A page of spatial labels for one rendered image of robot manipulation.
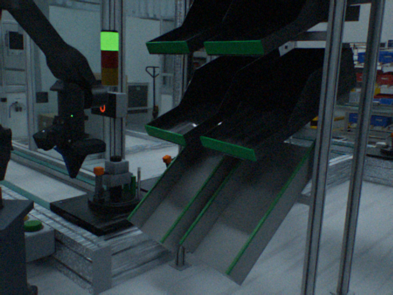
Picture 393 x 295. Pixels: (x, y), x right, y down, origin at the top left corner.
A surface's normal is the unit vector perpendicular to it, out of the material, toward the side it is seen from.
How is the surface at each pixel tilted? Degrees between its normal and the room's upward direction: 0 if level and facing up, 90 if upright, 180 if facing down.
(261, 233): 90
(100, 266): 90
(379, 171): 90
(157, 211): 45
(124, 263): 90
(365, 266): 0
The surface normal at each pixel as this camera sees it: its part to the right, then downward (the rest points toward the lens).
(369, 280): 0.04, -0.98
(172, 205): -0.54, -0.62
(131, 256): 0.74, 0.17
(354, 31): -0.68, 0.12
